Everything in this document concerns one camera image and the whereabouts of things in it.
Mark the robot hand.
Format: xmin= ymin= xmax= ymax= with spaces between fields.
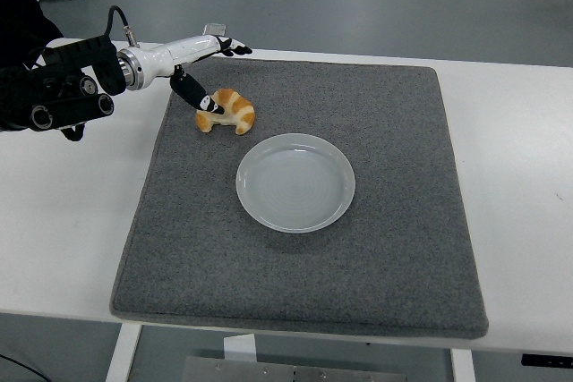
xmin=133 ymin=34 xmax=253 ymax=115

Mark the golden croissant bread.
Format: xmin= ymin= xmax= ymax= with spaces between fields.
xmin=194 ymin=88 xmax=257 ymax=136

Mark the pale grey round plate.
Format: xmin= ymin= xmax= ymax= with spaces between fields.
xmin=235 ymin=132 xmax=356 ymax=234

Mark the grey metal plate with screws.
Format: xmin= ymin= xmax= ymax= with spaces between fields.
xmin=181 ymin=356 xmax=409 ymax=382

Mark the grey felt mat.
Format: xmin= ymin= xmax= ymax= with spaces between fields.
xmin=109 ymin=55 xmax=490 ymax=341

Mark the white table leg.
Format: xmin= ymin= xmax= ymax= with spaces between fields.
xmin=105 ymin=322 xmax=143 ymax=382
xmin=449 ymin=348 xmax=476 ymax=382

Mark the black table control panel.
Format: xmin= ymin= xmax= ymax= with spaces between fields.
xmin=521 ymin=353 xmax=573 ymax=368

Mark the white table bracket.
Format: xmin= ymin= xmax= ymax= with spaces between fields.
xmin=222 ymin=335 xmax=259 ymax=363

